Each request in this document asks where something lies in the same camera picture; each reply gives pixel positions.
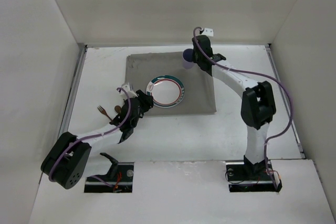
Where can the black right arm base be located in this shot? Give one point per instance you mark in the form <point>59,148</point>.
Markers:
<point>245,177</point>

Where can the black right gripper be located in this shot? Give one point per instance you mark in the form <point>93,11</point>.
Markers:
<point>197,54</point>

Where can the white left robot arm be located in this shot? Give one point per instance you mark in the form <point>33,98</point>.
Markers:
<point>76,156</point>

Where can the brown wooden spoon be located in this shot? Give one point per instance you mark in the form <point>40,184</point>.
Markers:
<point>117,109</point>

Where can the brown wooden fork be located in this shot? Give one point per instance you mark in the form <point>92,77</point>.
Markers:
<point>103,111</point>

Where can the lilac plastic cup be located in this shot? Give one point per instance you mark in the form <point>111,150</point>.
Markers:
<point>187,58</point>

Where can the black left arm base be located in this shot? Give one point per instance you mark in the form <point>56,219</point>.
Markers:
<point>104,174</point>

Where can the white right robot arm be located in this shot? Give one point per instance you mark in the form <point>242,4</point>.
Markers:
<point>257,98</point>

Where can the grey cloth placemat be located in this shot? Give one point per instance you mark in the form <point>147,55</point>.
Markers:
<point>199,95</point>

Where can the white plate green rim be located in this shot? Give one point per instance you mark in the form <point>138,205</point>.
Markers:
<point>167,91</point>

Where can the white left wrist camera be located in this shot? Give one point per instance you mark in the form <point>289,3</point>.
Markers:
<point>128,88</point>

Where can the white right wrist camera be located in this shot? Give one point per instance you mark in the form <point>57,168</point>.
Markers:
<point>208,32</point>

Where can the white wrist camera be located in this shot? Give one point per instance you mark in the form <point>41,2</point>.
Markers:
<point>128,88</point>
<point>208,32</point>

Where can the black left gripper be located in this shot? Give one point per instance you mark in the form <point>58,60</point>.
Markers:
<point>143,99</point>

